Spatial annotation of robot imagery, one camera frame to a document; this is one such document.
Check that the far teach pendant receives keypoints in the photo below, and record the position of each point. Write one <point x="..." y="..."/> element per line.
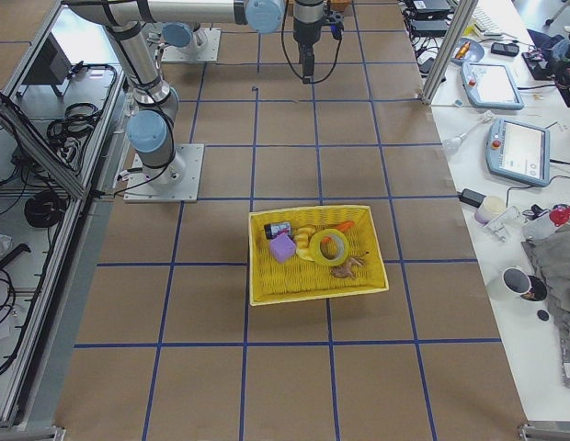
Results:
<point x="490" y="86"/>

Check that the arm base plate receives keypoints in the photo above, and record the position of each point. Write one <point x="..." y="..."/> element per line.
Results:
<point x="179" y="182"/>
<point x="171" y="54"/>

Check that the lavender white cup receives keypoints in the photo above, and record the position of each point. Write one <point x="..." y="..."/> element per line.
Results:
<point x="489" y="209"/>

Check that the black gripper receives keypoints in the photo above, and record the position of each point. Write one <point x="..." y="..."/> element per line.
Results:
<point x="305" y="32"/>

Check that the aluminium frame post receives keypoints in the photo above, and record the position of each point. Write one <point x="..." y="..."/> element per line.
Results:
<point x="459" y="23"/>

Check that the toy croissant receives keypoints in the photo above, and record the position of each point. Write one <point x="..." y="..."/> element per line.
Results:
<point x="302" y="238"/>

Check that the red round object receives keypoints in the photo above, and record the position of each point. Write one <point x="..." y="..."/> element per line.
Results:
<point x="559" y="214"/>

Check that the yellow tape roll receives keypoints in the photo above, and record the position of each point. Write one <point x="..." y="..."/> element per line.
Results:
<point x="333" y="253"/>

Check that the black monitor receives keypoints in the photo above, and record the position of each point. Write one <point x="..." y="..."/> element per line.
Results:
<point x="51" y="67"/>

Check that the brown toy lion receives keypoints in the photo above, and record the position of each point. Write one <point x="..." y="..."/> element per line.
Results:
<point x="345" y="270"/>

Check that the black cylindrical can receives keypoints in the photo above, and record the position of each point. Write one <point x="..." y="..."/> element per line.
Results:
<point x="274" y="229"/>

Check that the near teach pendant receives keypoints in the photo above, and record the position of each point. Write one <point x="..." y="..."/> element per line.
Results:
<point x="519" y="151"/>

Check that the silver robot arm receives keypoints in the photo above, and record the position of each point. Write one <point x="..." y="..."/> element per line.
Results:
<point x="150" y="130"/>
<point x="183" y="37"/>

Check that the yellow woven basket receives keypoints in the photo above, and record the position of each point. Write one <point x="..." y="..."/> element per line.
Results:
<point x="298" y="280"/>

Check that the blue plate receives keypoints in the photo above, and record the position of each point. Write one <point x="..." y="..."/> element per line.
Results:
<point x="475" y="54"/>

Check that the brass cylinder tool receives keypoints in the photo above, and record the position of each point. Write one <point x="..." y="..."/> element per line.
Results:
<point x="462" y="51"/>

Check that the black power adapter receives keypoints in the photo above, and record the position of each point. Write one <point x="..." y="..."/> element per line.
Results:
<point x="471" y="198"/>

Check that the teach pendant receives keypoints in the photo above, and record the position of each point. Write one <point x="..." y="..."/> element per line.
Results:
<point x="519" y="151"/>
<point x="490" y="86"/>

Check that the orange toy carrot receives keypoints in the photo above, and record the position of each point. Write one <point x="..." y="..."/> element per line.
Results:
<point x="342" y="227"/>

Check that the grey cloth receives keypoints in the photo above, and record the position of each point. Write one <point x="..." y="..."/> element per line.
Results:
<point x="550" y="259"/>

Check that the purple foam cube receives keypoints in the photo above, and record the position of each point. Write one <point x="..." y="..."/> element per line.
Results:
<point x="282" y="248"/>

